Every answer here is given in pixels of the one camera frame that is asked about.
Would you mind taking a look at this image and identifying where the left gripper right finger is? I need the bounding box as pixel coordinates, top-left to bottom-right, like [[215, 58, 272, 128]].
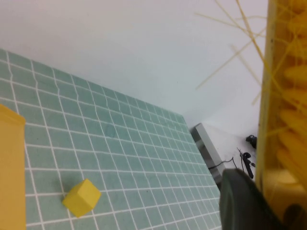
[[284, 203, 304, 230]]

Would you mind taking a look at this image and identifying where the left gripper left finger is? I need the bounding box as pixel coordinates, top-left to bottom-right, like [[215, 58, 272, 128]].
[[220, 169, 292, 230]]

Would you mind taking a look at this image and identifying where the yellow hand brush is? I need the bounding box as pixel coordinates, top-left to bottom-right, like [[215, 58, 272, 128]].
[[194, 0, 307, 230]]

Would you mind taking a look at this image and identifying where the small yellow cube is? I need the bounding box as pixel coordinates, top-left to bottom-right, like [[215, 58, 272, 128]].
[[62, 178, 102, 218]]

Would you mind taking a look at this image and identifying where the yellow plastic dustpan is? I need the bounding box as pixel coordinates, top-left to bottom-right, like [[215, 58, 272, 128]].
[[0, 104, 26, 230]]

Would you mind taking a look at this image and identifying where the green white-grid tablecloth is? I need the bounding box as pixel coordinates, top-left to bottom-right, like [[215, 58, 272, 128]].
[[0, 47, 223, 230]]

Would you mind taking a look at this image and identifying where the small black cable clip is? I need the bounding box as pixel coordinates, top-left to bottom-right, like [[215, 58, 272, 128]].
[[236, 146, 256, 179], [246, 134, 258, 150]]

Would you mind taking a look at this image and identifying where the silver aluminium frame bar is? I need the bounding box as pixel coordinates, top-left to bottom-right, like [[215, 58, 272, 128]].
[[190, 123, 223, 185]]

